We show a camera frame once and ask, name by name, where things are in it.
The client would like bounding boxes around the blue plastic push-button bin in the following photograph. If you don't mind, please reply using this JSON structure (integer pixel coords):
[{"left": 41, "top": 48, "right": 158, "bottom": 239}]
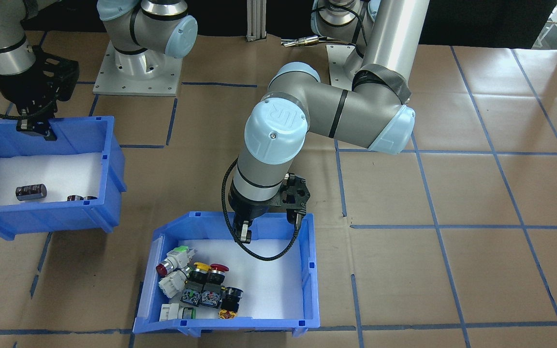
[{"left": 132, "top": 211, "right": 321, "bottom": 338}]

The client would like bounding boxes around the blue plastic cylinder bin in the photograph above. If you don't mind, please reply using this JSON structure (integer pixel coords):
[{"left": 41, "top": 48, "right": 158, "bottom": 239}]
[{"left": 0, "top": 116, "right": 128, "bottom": 241}]

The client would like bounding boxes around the red mushroom push button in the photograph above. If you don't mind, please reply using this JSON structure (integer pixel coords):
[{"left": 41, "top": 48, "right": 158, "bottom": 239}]
[{"left": 200, "top": 263, "right": 230, "bottom": 309}]

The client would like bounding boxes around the yellow mushroom push button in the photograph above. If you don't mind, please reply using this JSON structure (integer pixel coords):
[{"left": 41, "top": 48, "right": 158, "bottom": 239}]
[{"left": 180, "top": 262, "right": 212, "bottom": 308}]

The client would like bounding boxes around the black push button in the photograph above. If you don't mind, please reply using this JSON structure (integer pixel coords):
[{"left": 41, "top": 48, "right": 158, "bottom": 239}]
[{"left": 220, "top": 286, "right": 245, "bottom": 313}]

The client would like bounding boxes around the red-head white-body push button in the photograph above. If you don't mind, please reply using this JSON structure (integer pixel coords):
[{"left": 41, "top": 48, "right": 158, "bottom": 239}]
[{"left": 156, "top": 245, "right": 197, "bottom": 277}]

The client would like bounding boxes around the green-lens white push button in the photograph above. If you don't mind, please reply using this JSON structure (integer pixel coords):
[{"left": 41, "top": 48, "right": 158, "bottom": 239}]
[{"left": 159, "top": 303, "right": 196, "bottom": 322}]

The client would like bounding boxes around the white foam sheet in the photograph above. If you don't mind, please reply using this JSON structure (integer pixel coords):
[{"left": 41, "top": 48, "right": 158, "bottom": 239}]
[{"left": 0, "top": 152, "right": 104, "bottom": 207}]

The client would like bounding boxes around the large dark metal cylinder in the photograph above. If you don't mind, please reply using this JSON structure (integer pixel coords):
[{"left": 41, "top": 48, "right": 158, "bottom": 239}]
[{"left": 15, "top": 183, "right": 48, "bottom": 202}]

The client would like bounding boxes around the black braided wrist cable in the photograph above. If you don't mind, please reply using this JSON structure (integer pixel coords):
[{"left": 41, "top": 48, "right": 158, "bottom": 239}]
[{"left": 221, "top": 157, "right": 304, "bottom": 262}]

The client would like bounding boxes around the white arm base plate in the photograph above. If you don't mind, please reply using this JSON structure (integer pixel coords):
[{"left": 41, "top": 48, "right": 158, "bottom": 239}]
[
  {"left": 326, "top": 43, "right": 373, "bottom": 91},
  {"left": 93, "top": 41, "right": 184, "bottom": 97}
]

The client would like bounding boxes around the silver cable connector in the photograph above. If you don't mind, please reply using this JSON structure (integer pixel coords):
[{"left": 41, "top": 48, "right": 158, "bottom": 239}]
[{"left": 281, "top": 37, "right": 328, "bottom": 48}]

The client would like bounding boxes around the upright aluminium frame bar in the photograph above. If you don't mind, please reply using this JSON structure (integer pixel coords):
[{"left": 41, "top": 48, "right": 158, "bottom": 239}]
[{"left": 246, "top": 0, "right": 267, "bottom": 43}]

